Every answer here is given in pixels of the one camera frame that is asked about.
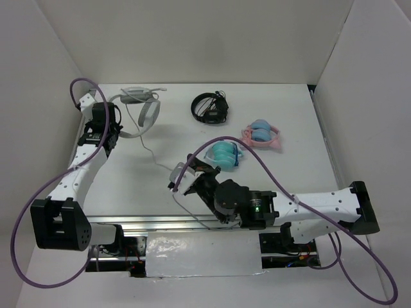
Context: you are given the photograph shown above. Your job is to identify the teal headphones blue cable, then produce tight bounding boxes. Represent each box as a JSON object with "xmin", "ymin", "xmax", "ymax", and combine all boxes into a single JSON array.
[{"xmin": 202, "ymin": 139, "xmax": 245, "ymax": 172}]

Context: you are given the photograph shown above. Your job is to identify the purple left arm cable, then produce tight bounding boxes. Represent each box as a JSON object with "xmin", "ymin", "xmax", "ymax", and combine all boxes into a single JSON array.
[{"xmin": 10, "ymin": 77, "xmax": 113, "ymax": 288}]

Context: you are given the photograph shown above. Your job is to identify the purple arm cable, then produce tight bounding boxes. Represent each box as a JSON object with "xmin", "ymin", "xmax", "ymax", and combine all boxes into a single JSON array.
[
  {"xmin": 171, "ymin": 135, "xmax": 399, "ymax": 304},
  {"xmin": 10, "ymin": 77, "xmax": 113, "ymax": 288}
]

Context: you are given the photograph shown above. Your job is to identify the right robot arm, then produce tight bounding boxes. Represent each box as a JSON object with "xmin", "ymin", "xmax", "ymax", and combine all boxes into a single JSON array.
[{"xmin": 183, "ymin": 156, "xmax": 380, "ymax": 252}]

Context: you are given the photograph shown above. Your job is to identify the black headphones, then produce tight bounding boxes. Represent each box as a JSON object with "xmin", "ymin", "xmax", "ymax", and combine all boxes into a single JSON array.
[{"xmin": 191, "ymin": 90, "xmax": 229, "ymax": 124}]

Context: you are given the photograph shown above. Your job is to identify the grey headphone cable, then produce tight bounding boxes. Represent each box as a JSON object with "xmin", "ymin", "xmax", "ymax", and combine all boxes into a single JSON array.
[{"xmin": 123, "ymin": 102, "xmax": 241, "ymax": 230}]

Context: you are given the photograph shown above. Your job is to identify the grey white over-ear headphones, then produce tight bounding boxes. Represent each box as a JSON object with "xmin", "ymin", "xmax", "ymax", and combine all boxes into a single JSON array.
[{"xmin": 109, "ymin": 87, "xmax": 167, "ymax": 139}]

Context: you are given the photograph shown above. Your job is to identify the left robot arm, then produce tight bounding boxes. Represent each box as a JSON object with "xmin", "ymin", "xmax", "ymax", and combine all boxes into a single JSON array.
[{"xmin": 30, "ymin": 102, "xmax": 127, "ymax": 256}]

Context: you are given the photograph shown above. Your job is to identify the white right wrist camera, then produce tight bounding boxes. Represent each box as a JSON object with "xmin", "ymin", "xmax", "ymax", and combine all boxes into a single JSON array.
[{"xmin": 166, "ymin": 162, "xmax": 203, "ymax": 196}]

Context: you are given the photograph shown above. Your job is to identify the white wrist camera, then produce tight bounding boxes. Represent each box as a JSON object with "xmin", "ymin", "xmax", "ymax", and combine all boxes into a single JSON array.
[
  {"xmin": 77, "ymin": 92, "xmax": 96, "ymax": 115},
  {"xmin": 166, "ymin": 162, "xmax": 203, "ymax": 196}
]

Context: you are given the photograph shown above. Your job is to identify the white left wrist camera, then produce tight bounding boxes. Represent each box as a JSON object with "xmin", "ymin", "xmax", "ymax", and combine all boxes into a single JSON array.
[{"xmin": 77, "ymin": 92, "xmax": 96, "ymax": 115}]

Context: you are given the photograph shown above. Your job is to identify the pink blue cat-ear headphones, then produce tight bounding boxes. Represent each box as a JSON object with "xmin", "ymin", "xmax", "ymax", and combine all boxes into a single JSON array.
[{"xmin": 241, "ymin": 119, "xmax": 282, "ymax": 150}]

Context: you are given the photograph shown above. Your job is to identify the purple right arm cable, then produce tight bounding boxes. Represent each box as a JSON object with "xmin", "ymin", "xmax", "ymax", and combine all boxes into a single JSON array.
[{"xmin": 171, "ymin": 135, "xmax": 399, "ymax": 304}]

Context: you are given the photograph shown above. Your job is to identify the white taped cover plate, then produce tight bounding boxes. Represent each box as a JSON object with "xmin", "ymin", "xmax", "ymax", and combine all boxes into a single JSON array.
[{"xmin": 146, "ymin": 230, "xmax": 263, "ymax": 278}]

